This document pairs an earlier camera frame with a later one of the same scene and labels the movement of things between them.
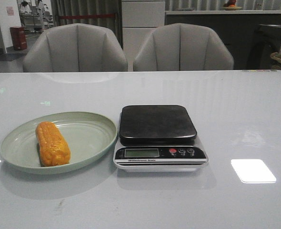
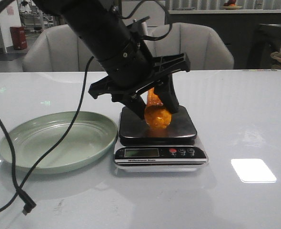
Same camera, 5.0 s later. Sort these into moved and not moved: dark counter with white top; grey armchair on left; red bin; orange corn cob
Moved: orange corn cob
Not moved: dark counter with white top; red bin; grey armchair on left
